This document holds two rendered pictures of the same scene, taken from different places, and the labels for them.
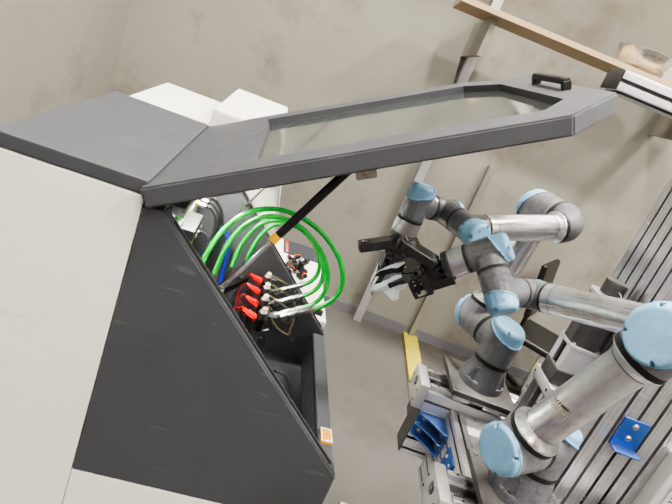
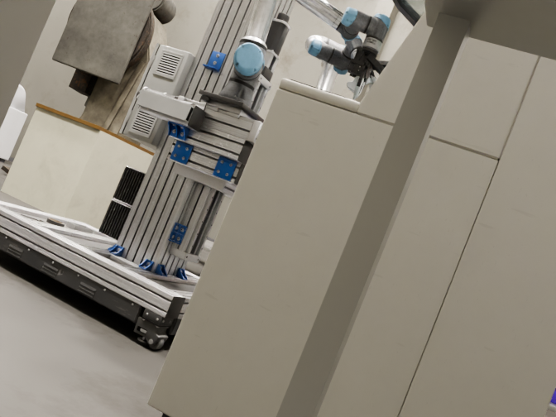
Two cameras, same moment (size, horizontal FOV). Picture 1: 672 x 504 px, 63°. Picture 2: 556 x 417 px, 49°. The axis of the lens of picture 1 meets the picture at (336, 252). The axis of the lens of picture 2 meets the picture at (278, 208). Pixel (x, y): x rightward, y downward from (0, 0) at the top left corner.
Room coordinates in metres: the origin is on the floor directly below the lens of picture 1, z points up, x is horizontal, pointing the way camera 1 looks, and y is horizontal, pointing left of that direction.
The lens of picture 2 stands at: (3.75, 0.92, 0.59)
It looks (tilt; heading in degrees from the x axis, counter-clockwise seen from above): 2 degrees up; 208
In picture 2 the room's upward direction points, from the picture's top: 22 degrees clockwise
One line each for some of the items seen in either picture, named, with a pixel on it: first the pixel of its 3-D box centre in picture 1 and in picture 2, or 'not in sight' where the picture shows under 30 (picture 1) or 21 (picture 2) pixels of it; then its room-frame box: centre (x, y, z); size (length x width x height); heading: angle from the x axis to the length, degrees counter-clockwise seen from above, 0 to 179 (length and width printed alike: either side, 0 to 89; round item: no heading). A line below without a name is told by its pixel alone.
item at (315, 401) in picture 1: (312, 408); not in sight; (1.40, -0.11, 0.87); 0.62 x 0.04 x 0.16; 11
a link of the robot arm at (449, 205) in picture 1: (447, 212); (355, 21); (1.57, -0.25, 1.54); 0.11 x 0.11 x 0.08; 31
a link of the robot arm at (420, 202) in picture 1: (418, 202); (377, 28); (1.54, -0.16, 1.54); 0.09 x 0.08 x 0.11; 121
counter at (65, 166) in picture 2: not in sight; (131, 189); (-1.38, -3.64, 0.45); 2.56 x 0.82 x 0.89; 4
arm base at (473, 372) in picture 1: (486, 370); (237, 93); (1.65, -0.61, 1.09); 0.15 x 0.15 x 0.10
